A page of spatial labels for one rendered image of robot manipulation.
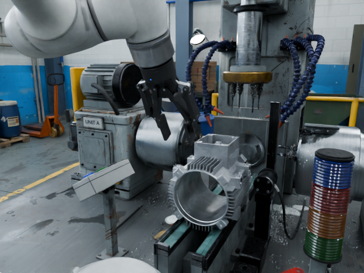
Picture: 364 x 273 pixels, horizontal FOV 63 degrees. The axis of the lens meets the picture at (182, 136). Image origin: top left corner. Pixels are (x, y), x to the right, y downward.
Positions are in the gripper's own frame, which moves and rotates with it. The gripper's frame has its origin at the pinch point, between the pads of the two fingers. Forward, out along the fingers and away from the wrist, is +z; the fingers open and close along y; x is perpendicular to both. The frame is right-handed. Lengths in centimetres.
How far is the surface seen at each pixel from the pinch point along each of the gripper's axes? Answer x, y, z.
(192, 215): 9.7, -3.2, 22.9
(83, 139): -15, 60, 26
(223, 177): 4.8, -12.6, 9.9
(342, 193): 14.5, -37.8, -4.6
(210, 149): -4.2, -5.9, 9.9
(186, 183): 1.9, 1.4, 19.6
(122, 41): -467, 405, 197
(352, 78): -482, -65, 290
